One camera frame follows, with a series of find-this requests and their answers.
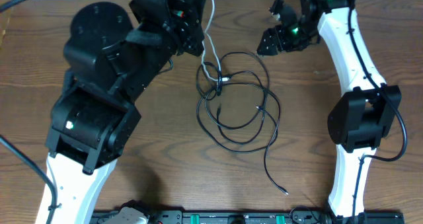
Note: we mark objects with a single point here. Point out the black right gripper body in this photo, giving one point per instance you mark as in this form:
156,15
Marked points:
292,39

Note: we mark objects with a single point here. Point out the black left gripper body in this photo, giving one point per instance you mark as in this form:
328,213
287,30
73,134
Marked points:
189,28

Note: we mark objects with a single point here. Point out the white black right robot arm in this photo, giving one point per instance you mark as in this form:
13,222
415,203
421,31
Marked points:
367,107

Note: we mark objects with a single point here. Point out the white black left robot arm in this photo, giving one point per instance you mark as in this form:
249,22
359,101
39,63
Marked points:
113,55

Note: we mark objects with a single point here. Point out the black mounting rail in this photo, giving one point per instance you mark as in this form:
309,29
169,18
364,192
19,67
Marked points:
300,215

